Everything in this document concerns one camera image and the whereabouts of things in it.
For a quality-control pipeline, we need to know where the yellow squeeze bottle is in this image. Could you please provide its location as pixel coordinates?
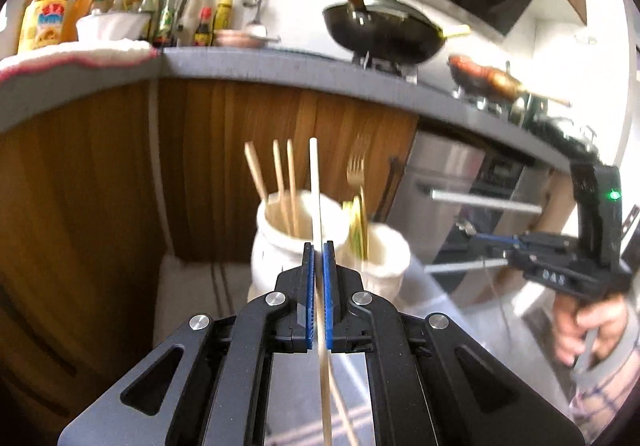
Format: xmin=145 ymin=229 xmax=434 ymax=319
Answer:
xmin=212 ymin=0 xmax=235 ymax=33

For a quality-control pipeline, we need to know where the black wok wooden handle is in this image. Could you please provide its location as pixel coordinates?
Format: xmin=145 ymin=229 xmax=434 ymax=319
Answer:
xmin=317 ymin=0 xmax=447 ymax=67

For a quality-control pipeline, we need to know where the clear bottle yellow cap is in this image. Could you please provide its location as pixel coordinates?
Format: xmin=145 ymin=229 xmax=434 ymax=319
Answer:
xmin=155 ymin=0 xmax=187 ymax=47

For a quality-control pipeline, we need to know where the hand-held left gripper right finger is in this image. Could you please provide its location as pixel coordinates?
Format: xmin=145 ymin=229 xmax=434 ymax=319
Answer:
xmin=322 ymin=240 xmax=586 ymax=446

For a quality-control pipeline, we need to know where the white cloth red trim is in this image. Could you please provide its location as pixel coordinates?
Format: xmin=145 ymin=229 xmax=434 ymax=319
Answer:
xmin=0 ymin=40 xmax=162 ymax=84

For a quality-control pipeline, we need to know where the person's right hand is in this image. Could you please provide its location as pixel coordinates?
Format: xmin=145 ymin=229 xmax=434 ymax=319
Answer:
xmin=554 ymin=293 xmax=632 ymax=369

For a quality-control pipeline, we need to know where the grey kitchen countertop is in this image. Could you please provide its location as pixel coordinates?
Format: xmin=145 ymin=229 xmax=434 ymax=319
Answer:
xmin=0 ymin=44 xmax=601 ymax=167

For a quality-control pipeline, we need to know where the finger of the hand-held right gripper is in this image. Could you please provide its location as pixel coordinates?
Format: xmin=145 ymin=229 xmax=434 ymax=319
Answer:
xmin=470 ymin=231 xmax=531 ymax=247
xmin=504 ymin=246 xmax=539 ymax=273

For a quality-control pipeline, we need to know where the white bowl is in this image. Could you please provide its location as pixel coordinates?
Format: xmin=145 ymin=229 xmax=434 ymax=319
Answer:
xmin=75 ymin=10 xmax=154 ymax=44

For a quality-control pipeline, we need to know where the whitish sauce bottle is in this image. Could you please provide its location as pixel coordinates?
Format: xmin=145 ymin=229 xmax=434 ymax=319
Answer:
xmin=177 ymin=0 xmax=209 ymax=46

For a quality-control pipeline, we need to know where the copper frying pan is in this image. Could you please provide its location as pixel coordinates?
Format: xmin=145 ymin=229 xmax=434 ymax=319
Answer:
xmin=447 ymin=54 xmax=573 ymax=109

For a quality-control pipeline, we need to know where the gold fork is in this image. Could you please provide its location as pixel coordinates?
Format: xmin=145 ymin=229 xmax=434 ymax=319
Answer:
xmin=346 ymin=135 xmax=374 ymax=259

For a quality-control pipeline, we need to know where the cream floral ceramic utensil holder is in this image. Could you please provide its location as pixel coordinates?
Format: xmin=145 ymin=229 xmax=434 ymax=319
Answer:
xmin=248 ymin=191 xmax=412 ymax=307

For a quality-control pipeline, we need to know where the small dark bottle red cap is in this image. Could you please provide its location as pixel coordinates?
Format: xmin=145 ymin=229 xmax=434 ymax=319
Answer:
xmin=194 ymin=8 xmax=214 ymax=47

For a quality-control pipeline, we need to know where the wooden chopstick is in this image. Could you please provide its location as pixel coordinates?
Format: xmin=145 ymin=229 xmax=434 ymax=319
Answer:
xmin=244 ymin=142 xmax=272 ymax=207
xmin=309 ymin=138 xmax=334 ymax=446
xmin=272 ymin=140 xmax=292 ymax=237
xmin=286 ymin=140 xmax=301 ymax=237

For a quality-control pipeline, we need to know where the grey plaid tablecloth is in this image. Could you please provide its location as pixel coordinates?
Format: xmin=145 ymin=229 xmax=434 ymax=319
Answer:
xmin=152 ymin=253 xmax=451 ymax=446

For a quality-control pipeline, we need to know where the small copper bowl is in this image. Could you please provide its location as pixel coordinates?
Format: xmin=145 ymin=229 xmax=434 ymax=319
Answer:
xmin=215 ymin=28 xmax=281 ymax=49

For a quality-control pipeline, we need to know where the wooden kitchen cabinet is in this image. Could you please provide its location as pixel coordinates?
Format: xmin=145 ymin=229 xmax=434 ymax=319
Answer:
xmin=0 ymin=74 xmax=422 ymax=429

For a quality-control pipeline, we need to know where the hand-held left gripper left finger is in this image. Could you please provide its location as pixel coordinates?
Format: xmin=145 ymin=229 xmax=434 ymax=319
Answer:
xmin=57 ymin=241 xmax=317 ymax=446

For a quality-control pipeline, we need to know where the plaid sleeved right forearm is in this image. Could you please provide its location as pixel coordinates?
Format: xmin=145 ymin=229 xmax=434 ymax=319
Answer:
xmin=569 ymin=326 xmax=635 ymax=433

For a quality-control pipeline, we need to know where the stainless steel oven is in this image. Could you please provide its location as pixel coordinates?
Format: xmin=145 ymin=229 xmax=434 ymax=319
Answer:
xmin=387 ymin=128 xmax=557 ymax=313

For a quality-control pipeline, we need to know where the dark sauce bottle red cap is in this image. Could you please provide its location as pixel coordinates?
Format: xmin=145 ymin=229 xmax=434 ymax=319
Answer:
xmin=137 ymin=0 xmax=164 ymax=42

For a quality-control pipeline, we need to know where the gas stove burner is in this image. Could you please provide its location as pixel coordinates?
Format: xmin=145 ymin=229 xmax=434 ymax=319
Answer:
xmin=350 ymin=53 xmax=419 ymax=84

